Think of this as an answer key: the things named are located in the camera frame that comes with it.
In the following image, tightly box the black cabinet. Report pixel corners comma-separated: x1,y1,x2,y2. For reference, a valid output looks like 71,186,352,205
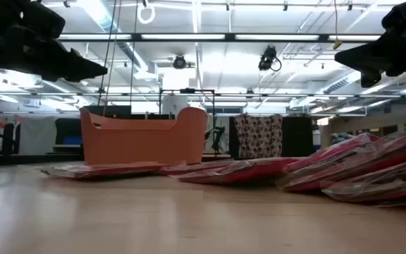
281,116,314,158

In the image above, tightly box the red patterned hanging cloth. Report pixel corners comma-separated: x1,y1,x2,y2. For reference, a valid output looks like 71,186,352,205
233,113,284,159

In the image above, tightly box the white hanging ring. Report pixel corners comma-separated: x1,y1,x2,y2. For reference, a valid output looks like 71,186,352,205
136,2,156,25

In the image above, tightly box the orange plastic basket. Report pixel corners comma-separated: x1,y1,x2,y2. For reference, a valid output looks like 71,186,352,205
79,107,209,166

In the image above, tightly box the round black ceiling fixture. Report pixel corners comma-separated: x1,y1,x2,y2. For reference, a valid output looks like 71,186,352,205
172,54,187,70

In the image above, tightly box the black metal stand frame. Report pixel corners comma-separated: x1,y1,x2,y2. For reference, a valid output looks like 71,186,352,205
158,87,216,156

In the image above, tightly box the black monitor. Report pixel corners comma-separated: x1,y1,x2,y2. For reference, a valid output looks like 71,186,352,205
82,104,133,119

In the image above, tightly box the white hanging sheet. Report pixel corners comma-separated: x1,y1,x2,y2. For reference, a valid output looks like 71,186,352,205
18,116,58,156

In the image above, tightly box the blue box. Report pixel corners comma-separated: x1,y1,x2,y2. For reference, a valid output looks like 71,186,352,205
63,135,83,146

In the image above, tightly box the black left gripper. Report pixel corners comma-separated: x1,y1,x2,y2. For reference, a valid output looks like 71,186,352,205
0,24,109,83

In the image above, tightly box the horizontal ceiling rail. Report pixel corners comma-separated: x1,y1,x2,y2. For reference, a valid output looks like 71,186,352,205
0,92,406,99

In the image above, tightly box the wooden workbench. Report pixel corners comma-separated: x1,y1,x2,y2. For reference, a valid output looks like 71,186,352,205
318,113,406,149

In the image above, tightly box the black ceiling camera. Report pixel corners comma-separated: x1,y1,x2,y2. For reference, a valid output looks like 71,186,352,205
257,45,283,73

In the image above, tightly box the black overhead light bar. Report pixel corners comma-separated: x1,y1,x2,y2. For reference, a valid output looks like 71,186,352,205
57,32,383,44

